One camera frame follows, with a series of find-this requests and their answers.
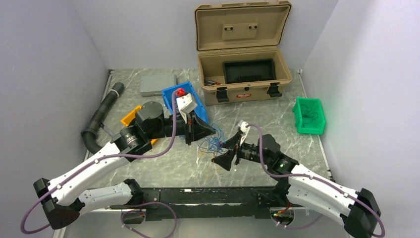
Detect black corrugated hose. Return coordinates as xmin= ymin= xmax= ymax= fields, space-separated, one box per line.
xmin=81 ymin=82 xmax=125 ymax=154

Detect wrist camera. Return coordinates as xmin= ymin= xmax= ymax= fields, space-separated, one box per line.
xmin=238 ymin=120 xmax=250 ymax=146
xmin=175 ymin=88 xmax=198 ymax=123

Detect blue plastic bin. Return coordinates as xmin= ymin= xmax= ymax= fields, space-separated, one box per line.
xmin=161 ymin=81 xmax=209 ymax=123

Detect grey plastic case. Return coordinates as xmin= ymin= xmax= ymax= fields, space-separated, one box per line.
xmin=139 ymin=73 xmax=177 ymax=97

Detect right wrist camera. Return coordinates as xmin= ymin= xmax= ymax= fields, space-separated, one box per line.
xmin=238 ymin=120 xmax=250 ymax=146

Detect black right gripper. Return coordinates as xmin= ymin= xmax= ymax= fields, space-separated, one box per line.
xmin=211 ymin=132 xmax=270 ymax=171

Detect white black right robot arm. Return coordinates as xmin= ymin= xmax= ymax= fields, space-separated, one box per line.
xmin=211 ymin=132 xmax=385 ymax=238

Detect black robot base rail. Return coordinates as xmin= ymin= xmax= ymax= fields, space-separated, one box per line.
xmin=109 ymin=185 xmax=306 ymax=221

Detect blue wires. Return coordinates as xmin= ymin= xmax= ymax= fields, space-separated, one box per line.
xmin=200 ymin=123 xmax=227 ymax=155

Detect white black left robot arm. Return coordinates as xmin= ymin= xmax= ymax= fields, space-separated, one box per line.
xmin=34 ymin=101 xmax=215 ymax=230

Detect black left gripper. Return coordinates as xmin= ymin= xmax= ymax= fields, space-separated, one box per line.
xmin=147 ymin=109 xmax=216 ymax=145

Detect tools inside toolbox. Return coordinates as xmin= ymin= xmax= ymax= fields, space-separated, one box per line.
xmin=204 ymin=79 xmax=222 ymax=86

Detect tan open toolbox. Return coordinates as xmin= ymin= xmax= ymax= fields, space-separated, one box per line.
xmin=195 ymin=0 xmax=292 ymax=106

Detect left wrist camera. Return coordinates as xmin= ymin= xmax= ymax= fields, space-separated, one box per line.
xmin=175 ymin=88 xmax=198 ymax=123

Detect yellow plastic bin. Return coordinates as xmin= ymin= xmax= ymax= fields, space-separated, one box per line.
xmin=120 ymin=105 xmax=142 ymax=127

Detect green plastic bin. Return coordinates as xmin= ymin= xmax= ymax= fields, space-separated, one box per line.
xmin=292 ymin=97 xmax=326 ymax=135

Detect black tray in toolbox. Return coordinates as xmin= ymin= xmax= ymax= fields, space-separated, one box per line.
xmin=222 ymin=59 xmax=276 ymax=84

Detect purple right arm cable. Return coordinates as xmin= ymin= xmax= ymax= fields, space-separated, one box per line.
xmin=246 ymin=123 xmax=385 ymax=238

